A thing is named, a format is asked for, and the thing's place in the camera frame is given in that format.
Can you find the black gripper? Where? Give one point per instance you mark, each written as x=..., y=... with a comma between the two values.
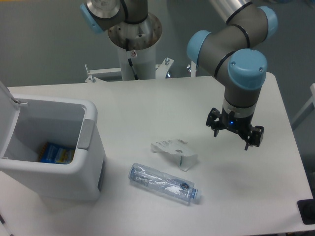
x=238, y=121

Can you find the crushed white paper carton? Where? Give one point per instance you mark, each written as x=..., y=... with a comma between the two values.
x=178, y=150

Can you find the crushed clear plastic bottle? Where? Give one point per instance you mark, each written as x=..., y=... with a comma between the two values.
x=164, y=183

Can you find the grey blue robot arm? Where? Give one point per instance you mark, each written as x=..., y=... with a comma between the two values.
x=228, y=56

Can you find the white trash can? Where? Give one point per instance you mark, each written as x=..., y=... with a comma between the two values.
x=66, y=122

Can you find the white trash can lid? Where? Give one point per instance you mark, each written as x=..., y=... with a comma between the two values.
x=9, y=113

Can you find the black clamp at table edge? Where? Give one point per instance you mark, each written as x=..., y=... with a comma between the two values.
x=307, y=211

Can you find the blue snack package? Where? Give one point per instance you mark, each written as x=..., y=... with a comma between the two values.
x=56, y=154

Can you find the white frame at right edge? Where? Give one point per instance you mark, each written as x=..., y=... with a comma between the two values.
x=306, y=109

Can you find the white metal base frame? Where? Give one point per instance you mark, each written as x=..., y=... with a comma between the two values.
x=132, y=71

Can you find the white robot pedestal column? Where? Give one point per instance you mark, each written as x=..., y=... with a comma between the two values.
x=137, y=42

